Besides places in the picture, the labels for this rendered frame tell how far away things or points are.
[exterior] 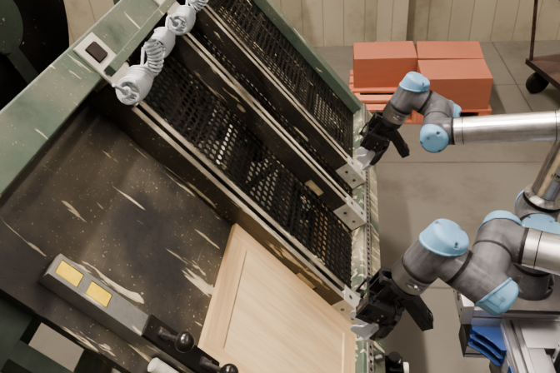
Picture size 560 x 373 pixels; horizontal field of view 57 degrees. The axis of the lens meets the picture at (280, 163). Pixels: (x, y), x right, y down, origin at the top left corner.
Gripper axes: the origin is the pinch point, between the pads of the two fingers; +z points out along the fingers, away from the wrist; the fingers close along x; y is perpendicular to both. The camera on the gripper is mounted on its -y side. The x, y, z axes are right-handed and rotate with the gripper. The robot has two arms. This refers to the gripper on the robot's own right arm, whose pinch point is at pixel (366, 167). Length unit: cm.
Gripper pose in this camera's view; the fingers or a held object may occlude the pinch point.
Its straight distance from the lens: 171.9
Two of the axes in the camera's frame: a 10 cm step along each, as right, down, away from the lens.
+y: -9.1, -3.7, -1.6
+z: -3.9, 7.2, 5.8
